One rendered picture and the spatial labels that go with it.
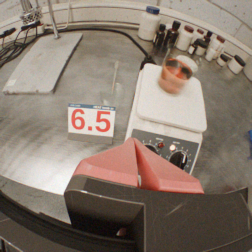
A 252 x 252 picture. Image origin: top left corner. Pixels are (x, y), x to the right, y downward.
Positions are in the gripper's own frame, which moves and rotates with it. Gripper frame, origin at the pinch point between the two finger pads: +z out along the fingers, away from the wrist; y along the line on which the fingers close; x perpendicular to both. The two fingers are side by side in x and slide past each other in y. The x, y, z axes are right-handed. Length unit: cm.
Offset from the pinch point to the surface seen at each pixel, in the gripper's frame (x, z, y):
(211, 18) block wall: -43, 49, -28
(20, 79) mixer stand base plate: 0.8, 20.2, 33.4
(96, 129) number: 6.2, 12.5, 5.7
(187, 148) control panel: 3.3, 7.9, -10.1
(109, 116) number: 3.3, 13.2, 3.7
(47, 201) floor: 91, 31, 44
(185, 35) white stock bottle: -23.7, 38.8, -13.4
